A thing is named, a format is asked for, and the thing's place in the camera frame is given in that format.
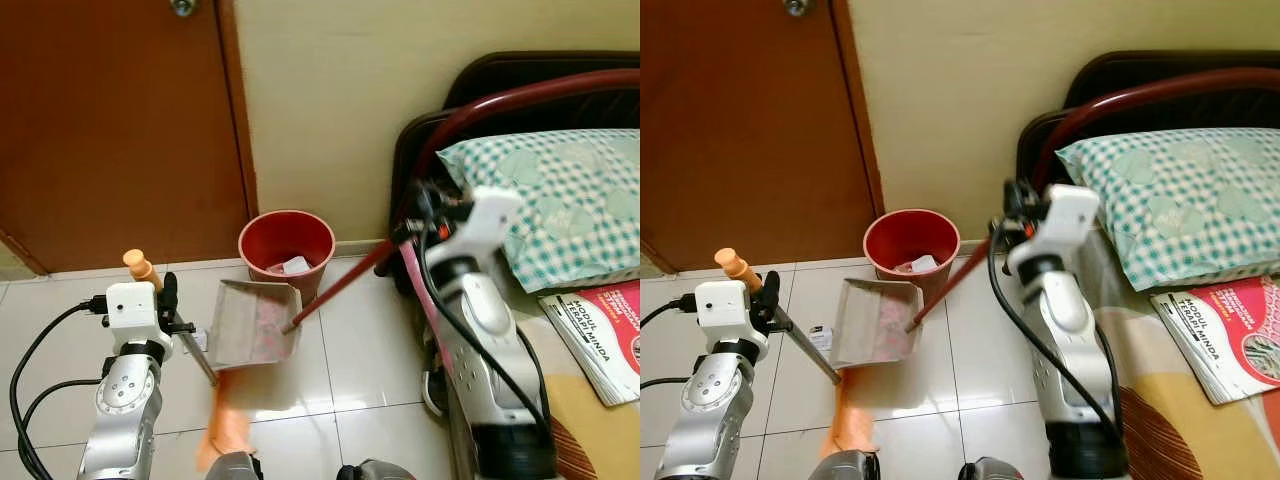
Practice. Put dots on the brown wooden door frame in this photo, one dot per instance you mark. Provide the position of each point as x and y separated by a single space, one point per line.
860 120
238 120

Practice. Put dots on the red curved bed rail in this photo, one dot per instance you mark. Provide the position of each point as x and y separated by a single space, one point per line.
1130 98
500 100

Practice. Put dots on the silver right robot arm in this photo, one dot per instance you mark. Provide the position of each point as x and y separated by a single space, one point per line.
1065 320
485 330

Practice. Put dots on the grey robot left leg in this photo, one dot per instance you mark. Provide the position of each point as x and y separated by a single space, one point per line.
235 467
845 467

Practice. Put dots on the silver round door knob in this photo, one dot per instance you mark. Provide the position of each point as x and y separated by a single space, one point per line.
183 6
797 6

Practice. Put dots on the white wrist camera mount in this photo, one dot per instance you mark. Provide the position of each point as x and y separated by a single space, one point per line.
490 225
1065 225
133 308
725 305

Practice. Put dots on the grey robot right leg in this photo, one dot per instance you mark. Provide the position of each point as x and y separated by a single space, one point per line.
990 471
375 471

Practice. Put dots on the red plastic bucket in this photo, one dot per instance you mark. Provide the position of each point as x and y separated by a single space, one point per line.
905 233
300 233

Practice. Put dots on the pink and white book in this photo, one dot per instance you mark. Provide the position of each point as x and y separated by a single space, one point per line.
600 335
1230 340

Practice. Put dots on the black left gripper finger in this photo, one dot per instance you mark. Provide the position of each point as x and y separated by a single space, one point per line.
768 286
168 287

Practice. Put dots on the beige and orange mattress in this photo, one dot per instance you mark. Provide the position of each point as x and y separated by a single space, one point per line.
590 440
1180 430

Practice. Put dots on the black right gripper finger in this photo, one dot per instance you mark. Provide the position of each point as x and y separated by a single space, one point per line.
998 230
410 232

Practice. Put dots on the dark wooden headboard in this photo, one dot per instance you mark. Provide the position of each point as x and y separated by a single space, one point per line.
1150 70
520 72

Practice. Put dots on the green checkered pillow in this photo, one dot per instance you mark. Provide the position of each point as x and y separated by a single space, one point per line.
1180 200
570 200

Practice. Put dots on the orange broom with grey stick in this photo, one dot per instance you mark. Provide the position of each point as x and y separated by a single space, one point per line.
226 428
850 425

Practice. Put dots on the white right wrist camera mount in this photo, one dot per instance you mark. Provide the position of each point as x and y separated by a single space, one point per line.
1065 225
490 225

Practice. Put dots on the white crumpled paper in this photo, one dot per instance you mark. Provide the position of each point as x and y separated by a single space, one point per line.
922 264
295 265

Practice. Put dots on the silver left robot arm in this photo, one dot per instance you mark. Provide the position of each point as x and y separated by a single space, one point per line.
710 400
125 400

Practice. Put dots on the brown wooden door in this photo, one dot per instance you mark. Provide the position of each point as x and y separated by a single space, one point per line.
110 130
740 130

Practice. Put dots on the grey robot leg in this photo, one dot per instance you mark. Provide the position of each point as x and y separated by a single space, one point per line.
375 471
990 471
845 467
235 467

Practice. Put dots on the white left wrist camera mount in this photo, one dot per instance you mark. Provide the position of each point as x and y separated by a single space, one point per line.
725 305
133 308

